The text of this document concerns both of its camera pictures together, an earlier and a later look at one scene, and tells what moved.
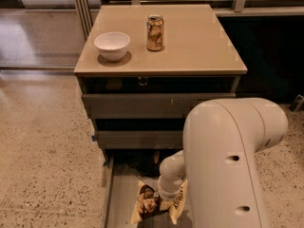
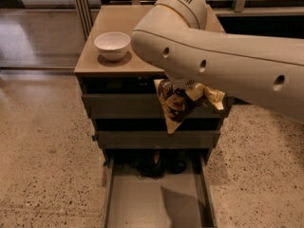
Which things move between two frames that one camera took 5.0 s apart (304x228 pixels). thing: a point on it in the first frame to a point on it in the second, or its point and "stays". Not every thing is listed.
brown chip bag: x=147 y=202 to x=175 y=104
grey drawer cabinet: x=142 y=68 stays
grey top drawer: x=146 y=105 stays
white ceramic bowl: x=112 y=46 stays
